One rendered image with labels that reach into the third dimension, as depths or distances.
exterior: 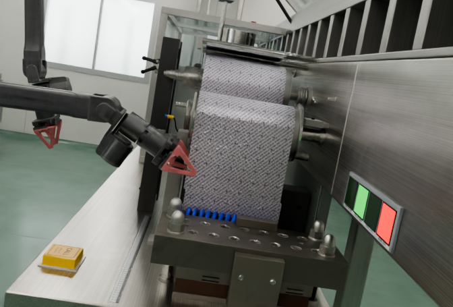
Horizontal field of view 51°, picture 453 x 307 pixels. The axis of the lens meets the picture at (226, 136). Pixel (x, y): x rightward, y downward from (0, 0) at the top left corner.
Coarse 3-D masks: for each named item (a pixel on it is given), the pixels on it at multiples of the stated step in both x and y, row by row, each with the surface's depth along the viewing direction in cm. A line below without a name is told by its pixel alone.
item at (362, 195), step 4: (360, 188) 86; (364, 188) 84; (360, 192) 86; (364, 192) 84; (360, 196) 86; (364, 196) 84; (356, 200) 87; (360, 200) 85; (364, 200) 83; (356, 204) 87; (360, 204) 85; (364, 204) 83; (356, 208) 87; (360, 208) 85; (364, 208) 83; (356, 212) 86; (360, 212) 84; (360, 216) 84
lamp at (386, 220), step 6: (384, 204) 75; (384, 210) 74; (390, 210) 72; (384, 216) 74; (390, 216) 72; (384, 222) 74; (390, 222) 71; (378, 228) 75; (384, 228) 73; (390, 228) 71; (378, 234) 75; (384, 234) 73; (390, 234) 71; (384, 240) 72
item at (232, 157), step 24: (216, 120) 112; (240, 120) 112; (192, 144) 112; (216, 144) 113; (240, 144) 113; (264, 144) 113; (288, 144) 113; (216, 168) 113; (240, 168) 114; (264, 168) 114; (216, 192) 114; (240, 192) 114; (264, 192) 115
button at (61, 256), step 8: (56, 248) 105; (64, 248) 106; (72, 248) 107; (80, 248) 108; (48, 256) 101; (56, 256) 101; (64, 256) 102; (72, 256) 103; (80, 256) 106; (48, 264) 101; (56, 264) 102; (64, 264) 102; (72, 264) 102
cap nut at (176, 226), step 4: (176, 212) 97; (180, 212) 97; (172, 216) 97; (176, 216) 97; (180, 216) 97; (172, 220) 97; (176, 220) 97; (180, 220) 97; (172, 224) 97; (176, 224) 97; (180, 224) 97; (184, 224) 98; (168, 228) 98; (172, 228) 97; (176, 228) 97; (180, 228) 97; (172, 232) 97; (176, 232) 97; (180, 232) 97; (184, 232) 98
